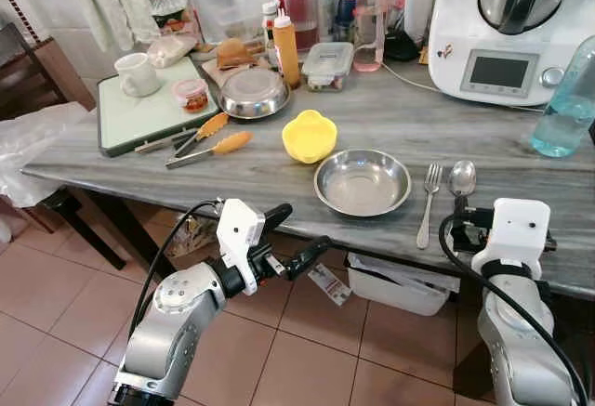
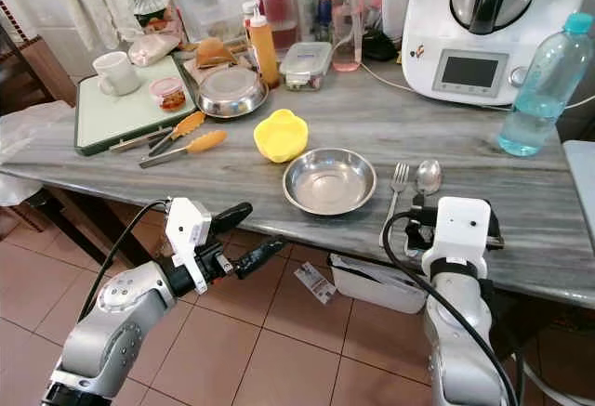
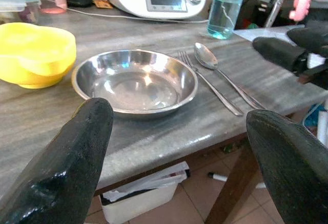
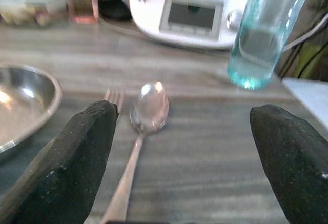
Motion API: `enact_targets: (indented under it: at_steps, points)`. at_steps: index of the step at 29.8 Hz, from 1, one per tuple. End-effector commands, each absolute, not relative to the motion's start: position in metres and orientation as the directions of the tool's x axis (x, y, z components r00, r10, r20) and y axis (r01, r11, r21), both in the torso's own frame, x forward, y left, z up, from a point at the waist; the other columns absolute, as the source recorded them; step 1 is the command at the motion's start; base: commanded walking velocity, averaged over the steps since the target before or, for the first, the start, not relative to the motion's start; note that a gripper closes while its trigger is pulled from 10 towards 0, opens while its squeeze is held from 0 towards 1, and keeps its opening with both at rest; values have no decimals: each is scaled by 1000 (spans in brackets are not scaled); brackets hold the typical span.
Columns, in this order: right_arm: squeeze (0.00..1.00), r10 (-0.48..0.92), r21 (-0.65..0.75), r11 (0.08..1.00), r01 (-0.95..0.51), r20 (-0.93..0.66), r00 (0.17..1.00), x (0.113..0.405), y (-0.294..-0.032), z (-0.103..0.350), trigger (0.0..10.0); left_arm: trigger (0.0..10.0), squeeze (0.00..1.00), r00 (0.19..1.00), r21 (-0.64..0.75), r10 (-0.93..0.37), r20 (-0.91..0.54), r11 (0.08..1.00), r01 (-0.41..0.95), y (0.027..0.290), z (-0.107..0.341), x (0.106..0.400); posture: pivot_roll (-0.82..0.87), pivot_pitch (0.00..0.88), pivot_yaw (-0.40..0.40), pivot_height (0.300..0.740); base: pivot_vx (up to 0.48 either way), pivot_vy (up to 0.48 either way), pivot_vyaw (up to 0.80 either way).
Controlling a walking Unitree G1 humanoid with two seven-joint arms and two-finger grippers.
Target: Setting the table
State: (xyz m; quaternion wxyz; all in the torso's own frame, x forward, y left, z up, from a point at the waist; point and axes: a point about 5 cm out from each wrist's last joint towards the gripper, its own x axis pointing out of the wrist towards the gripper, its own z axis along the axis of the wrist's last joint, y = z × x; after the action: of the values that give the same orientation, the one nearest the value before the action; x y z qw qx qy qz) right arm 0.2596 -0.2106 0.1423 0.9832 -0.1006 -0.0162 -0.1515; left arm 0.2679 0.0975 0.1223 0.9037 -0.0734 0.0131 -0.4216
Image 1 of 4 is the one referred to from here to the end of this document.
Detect yellow plastic bowl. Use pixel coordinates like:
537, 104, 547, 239
282, 110, 338, 165

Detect white paper tag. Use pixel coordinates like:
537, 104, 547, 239
309, 263, 352, 307

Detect steel spoon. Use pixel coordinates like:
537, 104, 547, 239
448, 160, 478, 212

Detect steel fork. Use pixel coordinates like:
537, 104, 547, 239
416, 164, 443, 250

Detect white plastic bin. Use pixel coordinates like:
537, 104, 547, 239
346, 253, 461, 317

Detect wide empty steel bowl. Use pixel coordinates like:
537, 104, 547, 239
313, 149, 413, 218

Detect steel tongs orange tips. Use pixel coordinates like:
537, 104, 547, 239
165, 131, 253, 170
133, 111, 231, 158

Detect shiny steel mixing bowl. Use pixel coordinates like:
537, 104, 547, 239
218, 67, 292, 121

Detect blue cap water bottle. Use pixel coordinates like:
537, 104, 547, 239
530, 36, 595, 159

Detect small red lid container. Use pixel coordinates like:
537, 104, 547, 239
173, 78, 211, 114

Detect orange sauce squeeze bottle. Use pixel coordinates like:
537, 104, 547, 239
271, 11, 302, 90

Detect glass container grey lid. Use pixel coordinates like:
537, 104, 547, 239
301, 42, 355, 92

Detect brown bread in bag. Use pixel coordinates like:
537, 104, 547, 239
214, 37, 261, 71

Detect pale green cutting board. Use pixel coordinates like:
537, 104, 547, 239
97, 56, 222, 158

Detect dark wooden table leg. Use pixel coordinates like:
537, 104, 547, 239
42, 188, 126, 272

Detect white kitchen cooking machine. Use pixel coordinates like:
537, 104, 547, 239
428, 0, 595, 107

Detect small black round object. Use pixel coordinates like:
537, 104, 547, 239
384, 30, 421, 63

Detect white filled food bag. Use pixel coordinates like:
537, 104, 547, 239
147, 34, 200, 71

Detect white ceramic mug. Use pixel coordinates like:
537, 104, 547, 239
113, 52, 163, 98

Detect small white cap bottle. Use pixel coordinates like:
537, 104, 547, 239
260, 1, 281, 68

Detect blue drink can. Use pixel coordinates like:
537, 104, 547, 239
333, 0, 359, 45

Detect orange lid red bottle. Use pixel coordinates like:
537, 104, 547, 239
281, 0, 319, 52

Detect clear plastic jug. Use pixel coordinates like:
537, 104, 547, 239
395, 0, 438, 49

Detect pink drinking bottle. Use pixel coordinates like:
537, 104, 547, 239
352, 0, 392, 73

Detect white plastic bag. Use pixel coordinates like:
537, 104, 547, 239
0, 101, 89, 207

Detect dark wooden chair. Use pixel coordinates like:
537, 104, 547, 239
0, 23, 97, 124

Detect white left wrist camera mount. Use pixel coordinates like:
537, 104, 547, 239
216, 199, 269, 272

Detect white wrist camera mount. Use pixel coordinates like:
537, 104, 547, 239
471, 199, 551, 268
216, 199, 269, 272

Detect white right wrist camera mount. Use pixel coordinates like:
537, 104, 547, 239
471, 199, 551, 268

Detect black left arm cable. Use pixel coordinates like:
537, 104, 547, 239
128, 198, 224, 337

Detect thin white cable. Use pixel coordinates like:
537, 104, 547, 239
379, 60, 545, 111

